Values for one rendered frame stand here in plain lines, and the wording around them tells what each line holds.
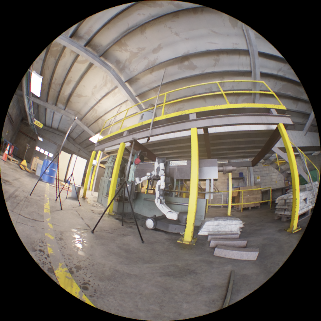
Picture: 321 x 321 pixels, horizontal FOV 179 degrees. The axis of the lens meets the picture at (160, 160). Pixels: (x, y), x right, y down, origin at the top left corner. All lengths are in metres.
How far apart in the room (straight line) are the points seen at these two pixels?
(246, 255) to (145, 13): 5.99
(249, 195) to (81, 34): 10.20
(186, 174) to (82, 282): 2.45
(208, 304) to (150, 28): 5.77
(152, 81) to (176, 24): 3.08
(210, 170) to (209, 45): 4.74
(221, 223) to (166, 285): 1.30
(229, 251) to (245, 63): 5.86
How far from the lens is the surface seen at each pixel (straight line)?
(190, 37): 5.07
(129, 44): 5.36
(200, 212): 2.27
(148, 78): 5.49
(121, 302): 0.70
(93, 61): 5.52
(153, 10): 5.07
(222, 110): 2.02
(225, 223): 1.82
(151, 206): 2.67
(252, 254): 1.17
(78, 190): 3.31
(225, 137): 2.53
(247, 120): 1.97
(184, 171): 2.45
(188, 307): 0.72
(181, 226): 1.65
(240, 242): 1.41
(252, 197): 5.48
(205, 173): 2.36
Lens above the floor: 0.61
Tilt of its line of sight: 19 degrees up
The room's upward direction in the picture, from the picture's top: 7 degrees clockwise
